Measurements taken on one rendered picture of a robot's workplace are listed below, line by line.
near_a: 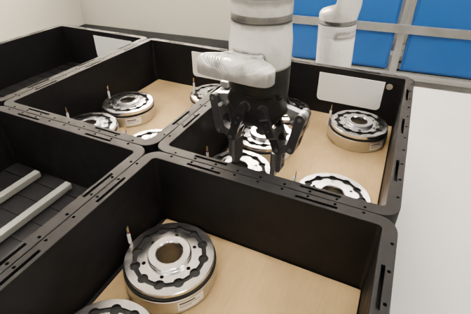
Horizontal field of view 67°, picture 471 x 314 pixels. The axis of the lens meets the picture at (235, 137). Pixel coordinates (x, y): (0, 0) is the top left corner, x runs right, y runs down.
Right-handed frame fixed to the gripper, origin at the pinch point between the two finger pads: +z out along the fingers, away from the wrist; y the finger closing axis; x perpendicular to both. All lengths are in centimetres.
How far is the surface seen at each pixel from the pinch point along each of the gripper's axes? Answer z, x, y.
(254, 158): 3.6, -4.2, 2.3
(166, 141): -3.5, 7.4, 9.7
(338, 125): 3.5, -21.0, -6.5
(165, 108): 6.4, -14.4, 29.2
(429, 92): 19, -85, -20
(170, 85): 6.3, -24.7, 35.9
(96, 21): 74, -245, 329
